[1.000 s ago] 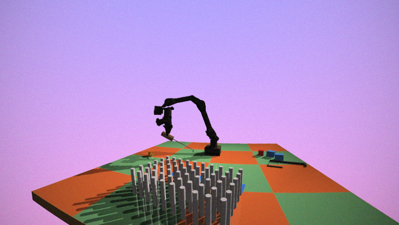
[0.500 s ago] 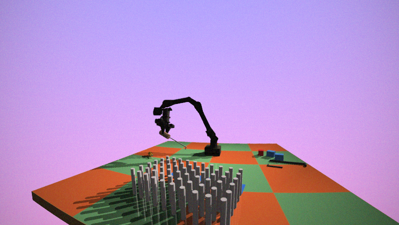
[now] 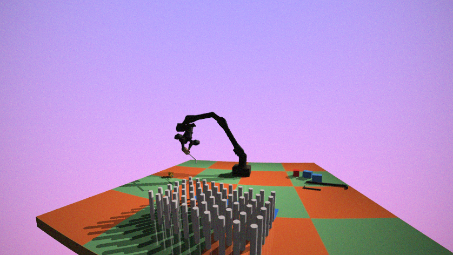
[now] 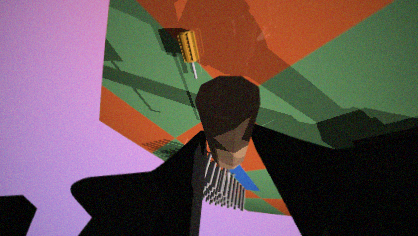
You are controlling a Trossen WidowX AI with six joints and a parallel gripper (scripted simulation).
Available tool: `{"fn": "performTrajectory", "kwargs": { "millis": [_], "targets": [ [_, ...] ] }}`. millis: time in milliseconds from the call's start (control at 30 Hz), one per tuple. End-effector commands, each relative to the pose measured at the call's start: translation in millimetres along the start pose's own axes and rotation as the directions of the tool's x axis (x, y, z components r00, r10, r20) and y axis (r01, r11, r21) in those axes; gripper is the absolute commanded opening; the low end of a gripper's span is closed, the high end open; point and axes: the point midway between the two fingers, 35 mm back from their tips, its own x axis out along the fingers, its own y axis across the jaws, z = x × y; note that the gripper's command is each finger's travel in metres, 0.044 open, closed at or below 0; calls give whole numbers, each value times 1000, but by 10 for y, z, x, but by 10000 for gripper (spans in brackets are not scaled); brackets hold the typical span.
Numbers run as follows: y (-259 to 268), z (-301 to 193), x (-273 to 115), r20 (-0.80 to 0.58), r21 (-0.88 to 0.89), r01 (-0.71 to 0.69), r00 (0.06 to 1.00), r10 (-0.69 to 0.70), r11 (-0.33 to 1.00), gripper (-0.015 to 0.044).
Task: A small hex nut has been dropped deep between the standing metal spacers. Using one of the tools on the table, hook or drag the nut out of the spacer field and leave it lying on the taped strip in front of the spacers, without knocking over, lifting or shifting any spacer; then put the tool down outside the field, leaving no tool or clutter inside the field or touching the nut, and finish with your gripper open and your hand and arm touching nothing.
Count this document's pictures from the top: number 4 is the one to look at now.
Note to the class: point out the blue flat strip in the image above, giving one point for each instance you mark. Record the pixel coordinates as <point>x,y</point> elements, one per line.
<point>243,178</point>

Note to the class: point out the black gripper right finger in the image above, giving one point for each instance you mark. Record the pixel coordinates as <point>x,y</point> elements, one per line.
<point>317,182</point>

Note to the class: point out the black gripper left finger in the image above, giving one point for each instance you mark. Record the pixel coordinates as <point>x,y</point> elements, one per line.
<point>174,189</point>

